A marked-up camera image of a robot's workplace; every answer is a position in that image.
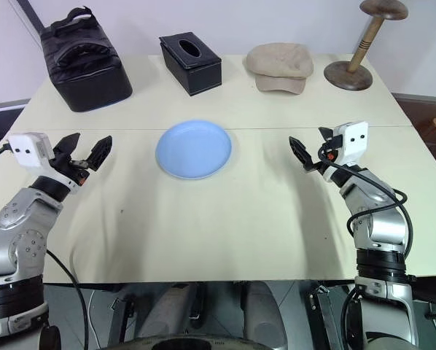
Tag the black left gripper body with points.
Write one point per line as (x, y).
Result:
(65, 164)

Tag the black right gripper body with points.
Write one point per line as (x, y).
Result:
(331, 147)

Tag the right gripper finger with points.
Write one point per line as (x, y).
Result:
(327, 133)
(302, 152)

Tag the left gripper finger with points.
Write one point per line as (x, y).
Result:
(100, 151)
(68, 145)

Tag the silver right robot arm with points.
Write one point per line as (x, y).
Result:
(380, 222)

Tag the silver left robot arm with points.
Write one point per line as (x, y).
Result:
(19, 233)

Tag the light blue round plate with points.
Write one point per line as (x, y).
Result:
(194, 149)

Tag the wooden hat stand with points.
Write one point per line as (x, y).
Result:
(351, 71)

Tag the beige flat cap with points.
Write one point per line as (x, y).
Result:
(280, 65)

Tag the black padded bag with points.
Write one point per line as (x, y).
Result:
(85, 62)

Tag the cream tablecloth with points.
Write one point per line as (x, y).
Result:
(203, 218)

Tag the black leather tissue box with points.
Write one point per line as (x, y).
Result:
(192, 62)

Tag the grey rounded shape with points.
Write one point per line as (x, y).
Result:
(263, 313)
(167, 310)

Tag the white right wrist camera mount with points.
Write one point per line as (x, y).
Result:
(353, 140)

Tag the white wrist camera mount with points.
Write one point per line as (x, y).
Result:
(353, 140)
(27, 151)

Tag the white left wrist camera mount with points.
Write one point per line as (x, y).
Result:
(27, 151)

